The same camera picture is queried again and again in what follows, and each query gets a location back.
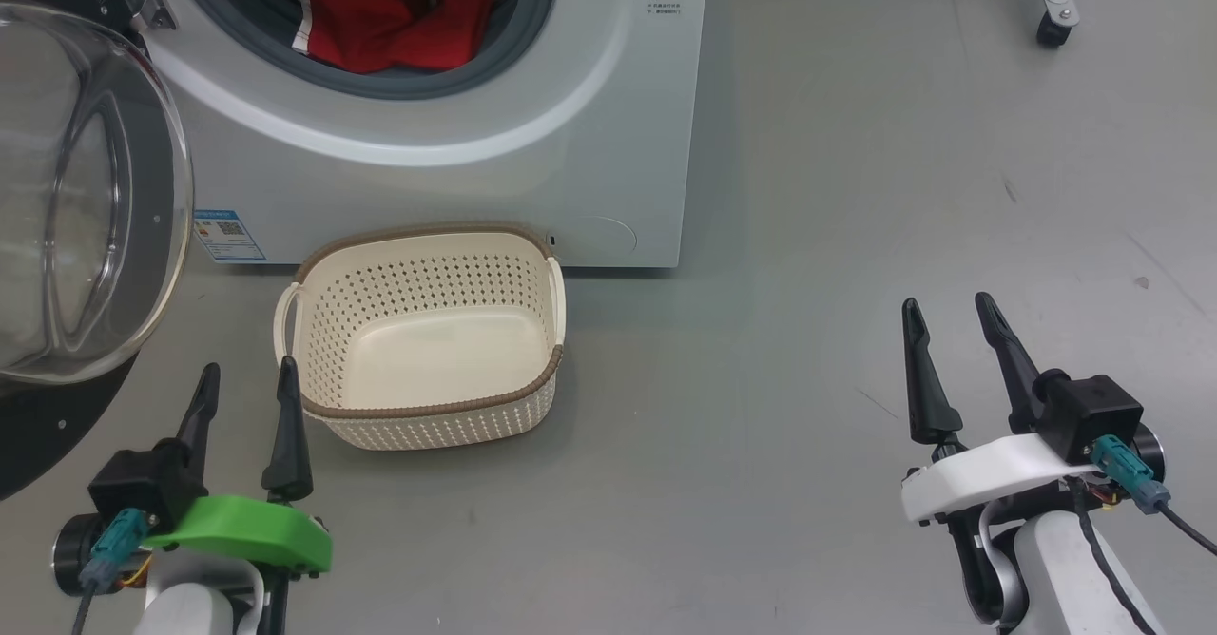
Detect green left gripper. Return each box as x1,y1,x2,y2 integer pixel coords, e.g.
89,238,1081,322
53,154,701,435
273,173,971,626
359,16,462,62
143,356,334,581

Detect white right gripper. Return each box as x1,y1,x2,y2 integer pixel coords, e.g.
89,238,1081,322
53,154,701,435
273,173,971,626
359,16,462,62
901,292,1109,524

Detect dark washer door glass bowl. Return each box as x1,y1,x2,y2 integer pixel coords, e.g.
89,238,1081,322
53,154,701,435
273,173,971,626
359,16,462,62
0,0,196,503

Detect red garment white side stripes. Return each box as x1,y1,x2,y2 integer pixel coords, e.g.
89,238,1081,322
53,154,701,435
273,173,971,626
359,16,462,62
293,0,429,73

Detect red shirt white collar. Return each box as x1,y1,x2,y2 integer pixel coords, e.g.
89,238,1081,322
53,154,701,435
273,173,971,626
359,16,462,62
380,0,522,73

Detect cream perforated laundry basket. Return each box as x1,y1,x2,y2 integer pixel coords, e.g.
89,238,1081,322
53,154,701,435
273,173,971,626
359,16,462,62
274,222,568,452

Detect white front-load washing machine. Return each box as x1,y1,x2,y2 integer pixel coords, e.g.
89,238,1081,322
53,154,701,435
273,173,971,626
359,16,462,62
133,0,712,270

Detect blue energy label sticker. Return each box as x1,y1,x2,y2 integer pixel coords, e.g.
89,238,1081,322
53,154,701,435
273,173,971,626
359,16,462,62
193,209,268,264

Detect teal left camera cable connector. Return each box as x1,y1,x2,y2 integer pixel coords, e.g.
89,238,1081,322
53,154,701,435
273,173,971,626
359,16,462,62
71,510,148,635

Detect teal camera cable connector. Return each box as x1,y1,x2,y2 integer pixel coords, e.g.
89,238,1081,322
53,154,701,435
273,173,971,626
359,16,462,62
1091,433,1217,555
71,510,148,635

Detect teal right camera cable connector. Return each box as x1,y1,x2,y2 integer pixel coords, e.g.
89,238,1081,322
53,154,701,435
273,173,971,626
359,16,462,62
1091,433,1217,555

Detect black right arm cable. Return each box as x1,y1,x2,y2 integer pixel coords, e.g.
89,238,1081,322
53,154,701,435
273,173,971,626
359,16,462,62
1065,478,1156,635

